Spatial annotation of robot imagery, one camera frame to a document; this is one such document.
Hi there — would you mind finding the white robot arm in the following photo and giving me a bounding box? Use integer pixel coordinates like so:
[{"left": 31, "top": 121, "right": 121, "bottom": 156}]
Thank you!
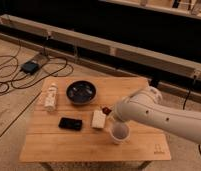
[{"left": 111, "top": 86, "right": 201, "bottom": 145}]

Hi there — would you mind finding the black smartphone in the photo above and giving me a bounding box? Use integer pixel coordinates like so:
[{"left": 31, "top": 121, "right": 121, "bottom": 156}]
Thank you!
[{"left": 58, "top": 117, "right": 83, "bottom": 131}]

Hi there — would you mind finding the wooden table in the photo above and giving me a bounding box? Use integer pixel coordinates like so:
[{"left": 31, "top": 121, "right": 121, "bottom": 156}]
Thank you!
[{"left": 20, "top": 77, "right": 171, "bottom": 163}]

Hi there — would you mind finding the white plastic bottle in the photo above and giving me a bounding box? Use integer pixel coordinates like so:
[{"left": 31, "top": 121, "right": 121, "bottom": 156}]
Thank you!
[{"left": 44, "top": 83, "right": 58, "bottom": 112}]

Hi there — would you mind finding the blue power adapter box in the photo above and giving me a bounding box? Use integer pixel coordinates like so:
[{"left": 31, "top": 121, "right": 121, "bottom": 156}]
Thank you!
[{"left": 21, "top": 61, "right": 39, "bottom": 74}]

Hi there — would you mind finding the black floor cable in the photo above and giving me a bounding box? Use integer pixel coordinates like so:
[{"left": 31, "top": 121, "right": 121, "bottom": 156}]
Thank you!
[{"left": 0, "top": 44, "right": 75, "bottom": 95}]

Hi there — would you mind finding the dark blue bowl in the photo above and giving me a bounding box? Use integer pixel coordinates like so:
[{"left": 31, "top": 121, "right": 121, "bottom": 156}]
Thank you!
[{"left": 66, "top": 80, "right": 96, "bottom": 105}]

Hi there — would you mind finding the red pepper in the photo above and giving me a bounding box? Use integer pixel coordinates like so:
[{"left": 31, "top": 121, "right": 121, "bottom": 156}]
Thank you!
[{"left": 101, "top": 107, "right": 112, "bottom": 116}]

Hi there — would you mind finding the white rectangular block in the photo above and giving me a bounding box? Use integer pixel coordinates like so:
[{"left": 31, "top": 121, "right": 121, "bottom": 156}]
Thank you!
[{"left": 92, "top": 110, "right": 106, "bottom": 129}]

